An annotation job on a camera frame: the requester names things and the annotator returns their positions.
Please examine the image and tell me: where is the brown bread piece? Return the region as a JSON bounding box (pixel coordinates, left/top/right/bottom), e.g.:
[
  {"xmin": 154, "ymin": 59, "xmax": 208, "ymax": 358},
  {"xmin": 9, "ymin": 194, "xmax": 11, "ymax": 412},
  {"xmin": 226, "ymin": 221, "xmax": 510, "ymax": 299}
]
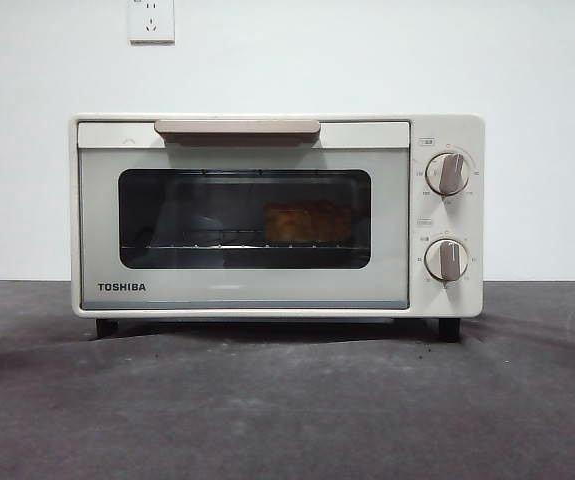
[{"xmin": 263, "ymin": 200, "xmax": 354, "ymax": 245}]

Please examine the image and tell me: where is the glass oven door with handle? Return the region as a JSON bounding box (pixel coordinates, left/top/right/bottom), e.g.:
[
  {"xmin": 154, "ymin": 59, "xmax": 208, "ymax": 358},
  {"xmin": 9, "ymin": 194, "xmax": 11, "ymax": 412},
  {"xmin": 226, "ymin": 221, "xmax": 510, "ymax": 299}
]
[{"xmin": 76, "ymin": 118, "xmax": 412, "ymax": 310}]

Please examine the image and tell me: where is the cream oven knob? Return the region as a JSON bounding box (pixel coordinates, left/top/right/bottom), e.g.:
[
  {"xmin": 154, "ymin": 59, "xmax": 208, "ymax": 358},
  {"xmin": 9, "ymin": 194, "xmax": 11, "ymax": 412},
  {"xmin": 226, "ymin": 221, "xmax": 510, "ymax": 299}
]
[
  {"xmin": 425, "ymin": 151, "xmax": 472, "ymax": 197},
  {"xmin": 425, "ymin": 237, "xmax": 471, "ymax": 283}
]

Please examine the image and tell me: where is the cream Toshiba toaster oven body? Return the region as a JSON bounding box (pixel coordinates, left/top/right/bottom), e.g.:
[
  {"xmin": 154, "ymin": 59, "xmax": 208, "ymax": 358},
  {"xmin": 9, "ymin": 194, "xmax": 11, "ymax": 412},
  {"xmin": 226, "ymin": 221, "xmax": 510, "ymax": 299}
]
[{"xmin": 70, "ymin": 112, "xmax": 487, "ymax": 344}]

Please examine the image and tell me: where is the metal wire oven rack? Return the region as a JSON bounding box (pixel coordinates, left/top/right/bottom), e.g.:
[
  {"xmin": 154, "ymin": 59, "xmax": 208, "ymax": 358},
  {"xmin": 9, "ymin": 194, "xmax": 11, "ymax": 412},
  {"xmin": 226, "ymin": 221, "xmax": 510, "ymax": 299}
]
[{"xmin": 120, "ymin": 228, "xmax": 371, "ymax": 251}]

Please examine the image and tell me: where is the white wall socket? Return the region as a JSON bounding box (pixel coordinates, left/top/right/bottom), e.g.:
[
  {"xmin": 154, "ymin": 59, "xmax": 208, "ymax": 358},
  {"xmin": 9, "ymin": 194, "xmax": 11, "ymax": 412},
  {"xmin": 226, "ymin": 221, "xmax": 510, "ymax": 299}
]
[{"xmin": 127, "ymin": 0, "xmax": 176, "ymax": 43}]

